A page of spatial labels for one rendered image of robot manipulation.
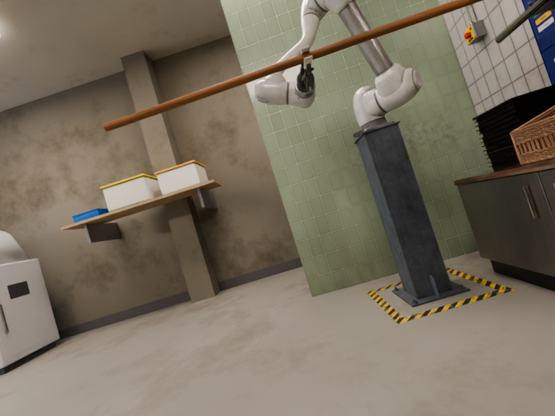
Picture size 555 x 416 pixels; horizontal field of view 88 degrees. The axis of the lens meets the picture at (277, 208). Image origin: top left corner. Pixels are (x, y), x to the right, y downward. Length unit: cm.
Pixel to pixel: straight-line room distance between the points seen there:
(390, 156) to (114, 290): 382
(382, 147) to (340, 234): 84
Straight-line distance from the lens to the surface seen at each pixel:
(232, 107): 408
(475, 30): 251
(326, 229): 230
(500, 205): 175
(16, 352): 429
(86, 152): 472
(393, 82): 175
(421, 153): 250
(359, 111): 186
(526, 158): 162
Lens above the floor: 67
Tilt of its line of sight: 2 degrees up
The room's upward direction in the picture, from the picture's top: 17 degrees counter-clockwise
